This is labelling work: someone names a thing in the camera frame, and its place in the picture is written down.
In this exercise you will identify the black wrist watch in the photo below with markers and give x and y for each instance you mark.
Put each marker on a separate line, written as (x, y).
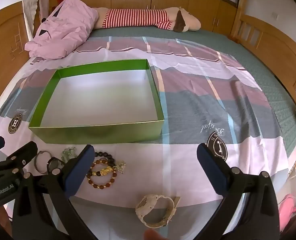
(53, 164)

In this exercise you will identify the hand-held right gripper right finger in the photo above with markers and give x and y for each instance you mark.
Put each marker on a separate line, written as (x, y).
(211, 173)

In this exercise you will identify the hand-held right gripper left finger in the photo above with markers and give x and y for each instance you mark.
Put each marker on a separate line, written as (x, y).
(79, 173)

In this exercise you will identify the printed pink grey bed sheet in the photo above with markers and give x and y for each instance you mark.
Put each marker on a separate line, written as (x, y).
(188, 92)

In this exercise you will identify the silver bangle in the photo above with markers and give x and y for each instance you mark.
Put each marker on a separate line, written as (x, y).
(35, 163)

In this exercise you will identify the hanging white towel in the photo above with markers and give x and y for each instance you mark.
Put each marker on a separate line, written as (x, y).
(30, 12)

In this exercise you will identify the striped long plush toy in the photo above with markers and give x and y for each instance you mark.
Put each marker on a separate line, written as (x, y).
(138, 17)

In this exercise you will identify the wooden bed end board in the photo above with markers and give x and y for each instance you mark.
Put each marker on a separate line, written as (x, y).
(2, 42)

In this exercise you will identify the white wrist watch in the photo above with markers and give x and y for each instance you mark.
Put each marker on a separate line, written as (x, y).
(141, 205)

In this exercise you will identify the pink plastic object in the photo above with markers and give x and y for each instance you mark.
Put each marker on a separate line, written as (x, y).
(288, 207)

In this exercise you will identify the person's right hand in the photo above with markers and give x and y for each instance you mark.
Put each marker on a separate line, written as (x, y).
(153, 235)

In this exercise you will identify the pink quilt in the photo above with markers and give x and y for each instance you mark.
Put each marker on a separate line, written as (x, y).
(63, 25)

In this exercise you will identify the wooden bed side rail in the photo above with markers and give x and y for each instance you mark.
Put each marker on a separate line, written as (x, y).
(275, 45)

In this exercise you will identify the green cardboard box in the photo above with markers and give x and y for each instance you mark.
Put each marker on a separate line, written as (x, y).
(100, 97)

